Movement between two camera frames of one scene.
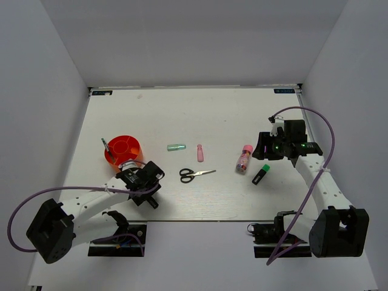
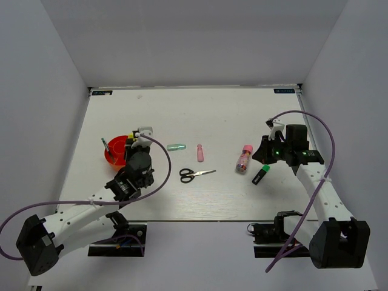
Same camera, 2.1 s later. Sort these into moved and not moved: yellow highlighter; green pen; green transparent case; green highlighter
Moved: yellow highlighter
Not moved: green transparent case; green highlighter; green pen
